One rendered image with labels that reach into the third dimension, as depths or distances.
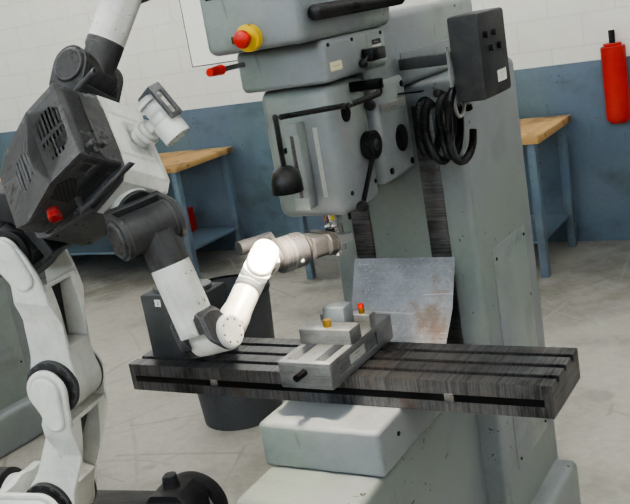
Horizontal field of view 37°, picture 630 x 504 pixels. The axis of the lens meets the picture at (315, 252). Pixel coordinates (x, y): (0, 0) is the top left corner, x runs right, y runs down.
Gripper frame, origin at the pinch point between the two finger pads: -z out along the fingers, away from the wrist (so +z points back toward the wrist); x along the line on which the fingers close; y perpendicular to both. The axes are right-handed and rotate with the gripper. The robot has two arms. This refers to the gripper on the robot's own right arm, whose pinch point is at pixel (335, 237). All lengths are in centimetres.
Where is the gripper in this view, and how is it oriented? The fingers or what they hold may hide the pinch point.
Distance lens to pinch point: 239.8
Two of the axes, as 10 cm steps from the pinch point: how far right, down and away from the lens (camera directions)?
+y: 1.6, 9.6, 2.4
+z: -8.0, 2.6, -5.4
